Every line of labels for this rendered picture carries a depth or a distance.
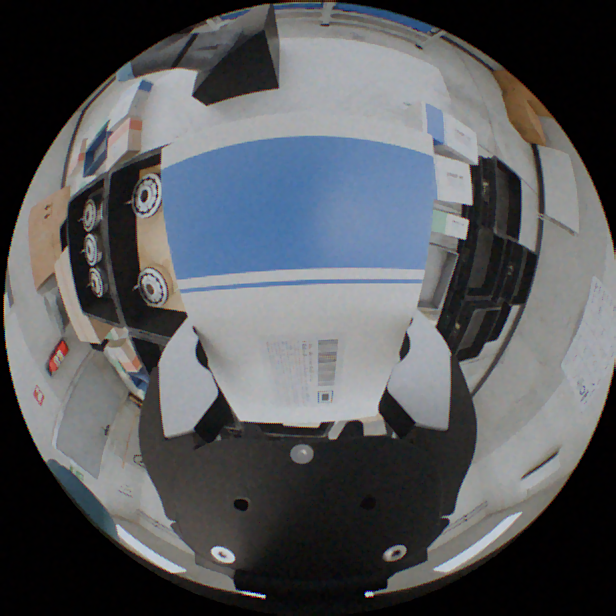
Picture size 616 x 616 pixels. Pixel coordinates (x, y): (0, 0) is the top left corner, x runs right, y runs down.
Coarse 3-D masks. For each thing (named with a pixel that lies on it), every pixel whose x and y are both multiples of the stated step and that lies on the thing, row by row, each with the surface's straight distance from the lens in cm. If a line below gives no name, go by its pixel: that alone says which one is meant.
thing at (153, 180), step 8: (144, 176) 50; (152, 176) 48; (136, 184) 51; (144, 184) 49; (152, 184) 47; (160, 184) 46; (136, 192) 51; (160, 192) 46; (136, 200) 51; (152, 200) 47; (160, 200) 46; (136, 208) 51; (144, 208) 49; (152, 208) 47; (144, 216) 49
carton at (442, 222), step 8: (440, 216) 58; (448, 216) 60; (456, 216) 62; (432, 224) 56; (440, 224) 58; (448, 224) 60; (456, 224) 62; (464, 224) 64; (440, 232) 58; (448, 232) 60; (456, 232) 62; (464, 232) 65
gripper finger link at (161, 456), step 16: (144, 400) 9; (144, 416) 9; (160, 416) 8; (144, 432) 8; (160, 432) 8; (192, 432) 7; (144, 448) 8; (160, 448) 8; (176, 448) 7; (192, 448) 7; (144, 464) 8; (160, 464) 8; (176, 464) 7; (160, 480) 7; (160, 496) 7
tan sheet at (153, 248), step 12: (156, 168) 52; (156, 216) 50; (144, 228) 54; (156, 228) 51; (144, 240) 54; (156, 240) 51; (144, 252) 55; (156, 252) 52; (168, 252) 50; (144, 264) 56; (168, 264) 51; (168, 300) 56; (180, 300) 53
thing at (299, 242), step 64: (256, 128) 9; (320, 128) 9; (384, 128) 9; (192, 192) 9; (256, 192) 8; (320, 192) 8; (384, 192) 9; (192, 256) 10; (256, 256) 9; (320, 256) 8; (384, 256) 9; (192, 320) 11; (256, 320) 10; (320, 320) 10; (384, 320) 11; (256, 384) 14; (320, 384) 13; (384, 384) 15
